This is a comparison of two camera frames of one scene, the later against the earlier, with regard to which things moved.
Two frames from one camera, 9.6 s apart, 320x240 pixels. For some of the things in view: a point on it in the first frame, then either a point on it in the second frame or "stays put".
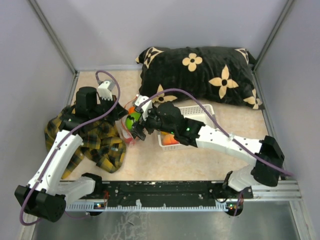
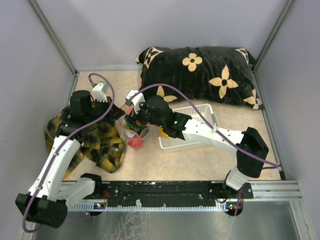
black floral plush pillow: x=221 y=76 stays put
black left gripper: x=117 y=113 stays put
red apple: x=128 y=140 -> x=136 y=143
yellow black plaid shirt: x=103 y=144 stays put
